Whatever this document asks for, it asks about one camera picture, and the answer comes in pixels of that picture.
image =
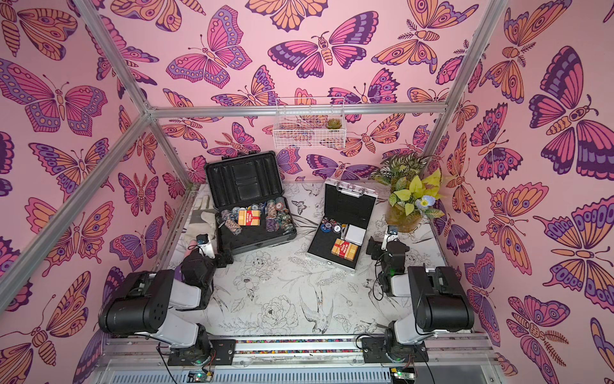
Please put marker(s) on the orange playing card box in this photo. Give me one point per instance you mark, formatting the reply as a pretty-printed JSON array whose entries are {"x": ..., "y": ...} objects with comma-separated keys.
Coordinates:
[{"x": 249, "y": 217}]

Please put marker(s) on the large black poker case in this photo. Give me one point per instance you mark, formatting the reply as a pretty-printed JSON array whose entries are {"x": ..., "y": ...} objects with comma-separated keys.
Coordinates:
[{"x": 249, "y": 182}]

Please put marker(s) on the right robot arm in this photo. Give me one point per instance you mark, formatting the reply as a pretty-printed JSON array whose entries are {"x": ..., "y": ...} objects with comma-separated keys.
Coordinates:
[{"x": 438, "y": 302}]

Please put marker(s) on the small succulent in basket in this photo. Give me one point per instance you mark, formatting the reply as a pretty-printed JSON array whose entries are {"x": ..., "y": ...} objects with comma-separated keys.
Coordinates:
[{"x": 334, "y": 124}]

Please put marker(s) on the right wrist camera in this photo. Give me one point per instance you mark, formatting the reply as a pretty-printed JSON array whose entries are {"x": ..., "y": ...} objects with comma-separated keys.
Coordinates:
[{"x": 390, "y": 235}]

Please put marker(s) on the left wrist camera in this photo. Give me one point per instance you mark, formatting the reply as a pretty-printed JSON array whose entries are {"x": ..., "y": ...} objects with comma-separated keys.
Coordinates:
[{"x": 204, "y": 246}]

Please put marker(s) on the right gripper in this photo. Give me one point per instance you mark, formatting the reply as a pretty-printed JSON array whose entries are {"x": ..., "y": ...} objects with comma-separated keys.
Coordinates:
[{"x": 376, "y": 248}]

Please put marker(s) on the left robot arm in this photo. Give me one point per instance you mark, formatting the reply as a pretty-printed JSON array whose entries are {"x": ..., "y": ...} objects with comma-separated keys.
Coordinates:
[{"x": 148, "y": 304}]

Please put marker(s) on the pink purple garden trowel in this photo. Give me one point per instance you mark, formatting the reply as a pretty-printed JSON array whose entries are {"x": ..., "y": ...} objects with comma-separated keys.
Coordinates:
[{"x": 178, "y": 275}]

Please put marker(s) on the white card deck box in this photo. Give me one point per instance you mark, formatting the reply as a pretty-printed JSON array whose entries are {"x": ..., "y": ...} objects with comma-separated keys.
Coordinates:
[{"x": 354, "y": 234}]

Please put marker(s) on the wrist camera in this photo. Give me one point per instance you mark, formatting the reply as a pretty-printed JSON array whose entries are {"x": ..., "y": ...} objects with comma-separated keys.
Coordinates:
[
  {"x": 204, "y": 246},
  {"x": 390, "y": 235}
]

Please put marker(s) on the orange card box small case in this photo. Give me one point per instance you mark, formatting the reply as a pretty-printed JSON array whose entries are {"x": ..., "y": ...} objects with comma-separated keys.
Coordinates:
[{"x": 345, "y": 250}]

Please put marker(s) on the white wire basket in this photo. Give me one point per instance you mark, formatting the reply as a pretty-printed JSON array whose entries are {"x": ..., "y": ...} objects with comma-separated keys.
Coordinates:
[{"x": 300, "y": 121}]

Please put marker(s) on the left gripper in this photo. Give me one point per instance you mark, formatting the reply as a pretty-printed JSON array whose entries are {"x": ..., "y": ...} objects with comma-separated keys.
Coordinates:
[{"x": 228, "y": 257}]

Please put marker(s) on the potted green plant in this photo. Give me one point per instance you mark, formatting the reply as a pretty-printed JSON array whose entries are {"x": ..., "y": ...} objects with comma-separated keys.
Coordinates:
[{"x": 414, "y": 195}]

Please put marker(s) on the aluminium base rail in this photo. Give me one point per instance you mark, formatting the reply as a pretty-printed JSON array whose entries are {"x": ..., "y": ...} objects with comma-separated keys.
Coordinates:
[{"x": 461, "y": 358}]

